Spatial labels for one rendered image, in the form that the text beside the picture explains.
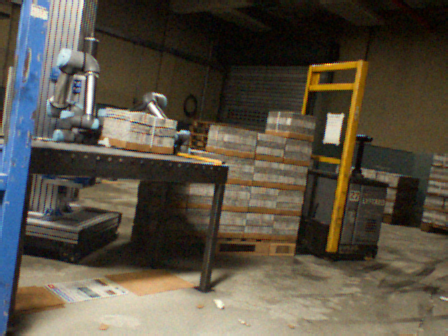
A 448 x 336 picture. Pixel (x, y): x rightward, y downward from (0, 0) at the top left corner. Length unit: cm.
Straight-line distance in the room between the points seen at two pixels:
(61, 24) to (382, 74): 799
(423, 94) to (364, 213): 577
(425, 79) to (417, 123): 88
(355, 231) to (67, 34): 304
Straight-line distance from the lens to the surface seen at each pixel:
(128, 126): 293
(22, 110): 194
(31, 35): 195
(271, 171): 411
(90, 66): 306
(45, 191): 364
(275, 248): 430
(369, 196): 470
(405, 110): 1024
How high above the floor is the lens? 96
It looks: 3 degrees down
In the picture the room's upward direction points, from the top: 9 degrees clockwise
